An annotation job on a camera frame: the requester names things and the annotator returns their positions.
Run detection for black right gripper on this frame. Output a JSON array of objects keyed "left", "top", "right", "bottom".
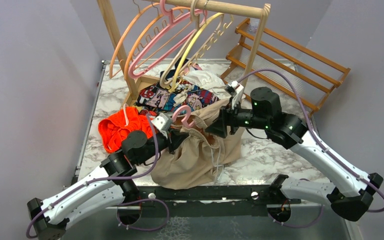
[{"left": 205, "top": 96, "right": 270, "bottom": 139}]

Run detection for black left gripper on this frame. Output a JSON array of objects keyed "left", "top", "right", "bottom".
[{"left": 135, "top": 127, "right": 189, "bottom": 166}]

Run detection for pink hanger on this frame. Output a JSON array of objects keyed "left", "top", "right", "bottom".
[
  {"left": 126, "top": 0, "right": 204, "bottom": 79},
  {"left": 171, "top": 105, "right": 195, "bottom": 129}
]

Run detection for beige shorts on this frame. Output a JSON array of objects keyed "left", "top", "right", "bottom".
[{"left": 150, "top": 98, "right": 244, "bottom": 190}]

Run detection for orange mesh shorts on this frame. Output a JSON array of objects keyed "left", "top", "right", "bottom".
[{"left": 97, "top": 104, "right": 157, "bottom": 154}]

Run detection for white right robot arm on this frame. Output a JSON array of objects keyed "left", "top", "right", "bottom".
[{"left": 206, "top": 85, "right": 383, "bottom": 222}]

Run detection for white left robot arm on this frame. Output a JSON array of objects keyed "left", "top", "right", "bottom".
[{"left": 26, "top": 128, "right": 189, "bottom": 240}]

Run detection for comic print shorts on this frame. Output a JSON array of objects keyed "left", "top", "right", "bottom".
[{"left": 135, "top": 83, "right": 219, "bottom": 113}]

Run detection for cream notched hanger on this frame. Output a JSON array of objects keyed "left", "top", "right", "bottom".
[{"left": 172, "top": 12, "right": 234, "bottom": 82}]

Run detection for inner orange hanger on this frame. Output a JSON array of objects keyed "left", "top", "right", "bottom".
[{"left": 121, "top": 3, "right": 190, "bottom": 79}]

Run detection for orange hanger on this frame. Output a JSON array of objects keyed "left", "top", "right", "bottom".
[
  {"left": 108, "top": 0, "right": 160, "bottom": 79},
  {"left": 121, "top": 3, "right": 190, "bottom": 79}
]

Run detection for yellow hanger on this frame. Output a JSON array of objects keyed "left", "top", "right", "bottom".
[{"left": 168, "top": 12, "right": 226, "bottom": 93}]

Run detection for beige hanger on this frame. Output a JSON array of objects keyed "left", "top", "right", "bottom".
[{"left": 158, "top": 0, "right": 224, "bottom": 86}]

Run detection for outer orange hanger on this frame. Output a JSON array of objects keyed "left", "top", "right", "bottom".
[{"left": 108, "top": 0, "right": 160, "bottom": 79}]

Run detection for white garment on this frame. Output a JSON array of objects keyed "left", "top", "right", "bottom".
[{"left": 183, "top": 64, "right": 231, "bottom": 100}]

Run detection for wooden clothes rack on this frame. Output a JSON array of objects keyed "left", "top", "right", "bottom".
[{"left": 97, "top": 0, "right": 271, "bottom": 104}]

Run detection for dark navy garment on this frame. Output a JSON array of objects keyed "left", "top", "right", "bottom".
[{"left": 165, "top": 58, "right": 193, "bottom": 80}]

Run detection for orange wooden slatted shelf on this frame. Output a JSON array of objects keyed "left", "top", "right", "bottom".
[{"left": 219, "top": 18, "right": 352, "bottom": 133}]

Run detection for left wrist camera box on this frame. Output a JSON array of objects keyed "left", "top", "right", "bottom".
[{"left": 151, "top": 113, "right": 173, "bottom": 139}]

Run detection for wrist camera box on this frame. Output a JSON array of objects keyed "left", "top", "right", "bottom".
[
  {"left": 151, "top": 113, "right": 173, "bottom": 139},
  {"left": 224, "top": 80, "right": 245, "bottom": 110}
]

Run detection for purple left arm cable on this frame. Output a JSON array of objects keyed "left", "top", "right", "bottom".
[{"left": 25, "top": 114, "right": 161, "bottom": 239}]

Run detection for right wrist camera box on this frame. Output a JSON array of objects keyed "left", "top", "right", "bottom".
[{"left": 224, "top": 80, "right": 245, "bottom": 110}]

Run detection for black mounting rail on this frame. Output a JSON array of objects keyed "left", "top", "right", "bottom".
[{"left": 105, "top": 177, "right": 302, "bottom": 232}]

